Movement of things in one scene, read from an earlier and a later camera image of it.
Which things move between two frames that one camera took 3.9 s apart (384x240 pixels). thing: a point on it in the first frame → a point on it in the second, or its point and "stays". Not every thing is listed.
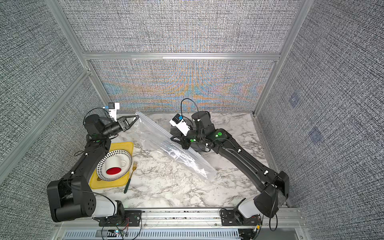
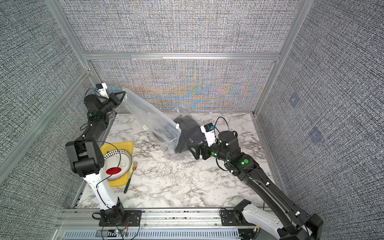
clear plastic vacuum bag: x=159 y=142 → x=165 y=132
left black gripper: x=125 y=126 → x=114 y=100
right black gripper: x=185 y=142 → x=205 y=148
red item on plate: x=113 y=170 stays
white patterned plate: x=116 y=158 stays
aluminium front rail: x=187 y=218 stays
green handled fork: x=134 y=165 stays
